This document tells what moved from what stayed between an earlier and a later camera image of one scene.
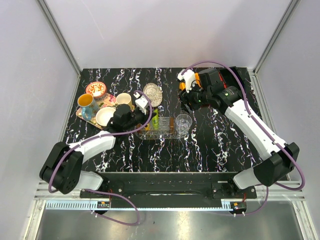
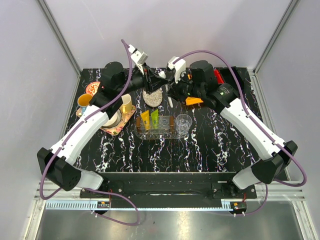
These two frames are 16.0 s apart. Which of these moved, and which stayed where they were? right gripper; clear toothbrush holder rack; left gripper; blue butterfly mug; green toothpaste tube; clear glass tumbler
Moved: right gripper; left gripper
Stayed: green toothpaste tube; clear glass tumbler; clear toothbrush holder rack; blue butterfly mug
